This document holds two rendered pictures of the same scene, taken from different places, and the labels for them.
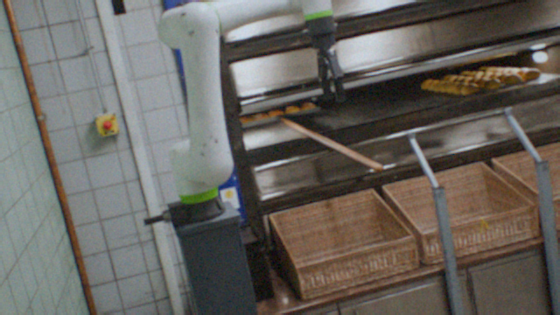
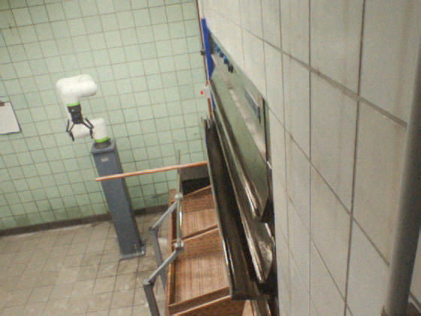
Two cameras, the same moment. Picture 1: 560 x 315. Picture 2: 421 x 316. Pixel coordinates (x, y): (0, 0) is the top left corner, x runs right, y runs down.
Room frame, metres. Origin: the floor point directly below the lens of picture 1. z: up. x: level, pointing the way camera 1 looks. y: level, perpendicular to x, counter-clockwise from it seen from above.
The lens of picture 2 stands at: (3.31, -2.49, 2.37)
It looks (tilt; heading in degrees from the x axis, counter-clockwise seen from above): 26 degrees down; 98
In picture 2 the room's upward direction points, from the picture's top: 8 degrees counter-clockwise
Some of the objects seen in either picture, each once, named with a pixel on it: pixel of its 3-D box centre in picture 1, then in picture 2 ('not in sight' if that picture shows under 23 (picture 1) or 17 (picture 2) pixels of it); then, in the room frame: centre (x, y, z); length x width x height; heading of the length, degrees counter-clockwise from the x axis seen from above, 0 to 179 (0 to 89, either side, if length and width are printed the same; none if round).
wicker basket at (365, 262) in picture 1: (339, 240); (200, 216); (2.84, -0.19, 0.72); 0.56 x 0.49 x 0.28; 101
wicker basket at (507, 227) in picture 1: (456, 209); (205, 268); (2.94, -0.78, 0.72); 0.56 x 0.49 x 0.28; 98
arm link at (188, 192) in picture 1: (194, 169); (97, 129); (1.97, 0.28, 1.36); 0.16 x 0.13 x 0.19; 27
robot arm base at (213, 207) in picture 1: (185, 211); (103, 140); (1.97, 0.34, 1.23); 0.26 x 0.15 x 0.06; 103
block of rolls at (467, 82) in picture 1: (478, 79); not in sight; (3.73, -1.22, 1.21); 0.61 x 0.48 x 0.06; 9
